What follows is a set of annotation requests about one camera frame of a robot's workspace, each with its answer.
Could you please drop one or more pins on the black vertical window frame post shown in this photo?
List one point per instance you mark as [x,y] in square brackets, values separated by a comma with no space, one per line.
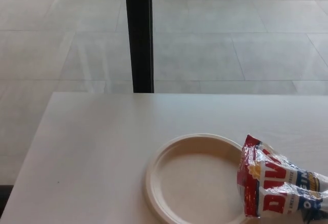
[140,34]

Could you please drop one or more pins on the red blue sunflower seed bag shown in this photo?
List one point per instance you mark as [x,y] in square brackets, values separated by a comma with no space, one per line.
[276,183]

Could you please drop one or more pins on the white round paper plate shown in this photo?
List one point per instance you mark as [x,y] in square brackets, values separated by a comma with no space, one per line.
[194,180]

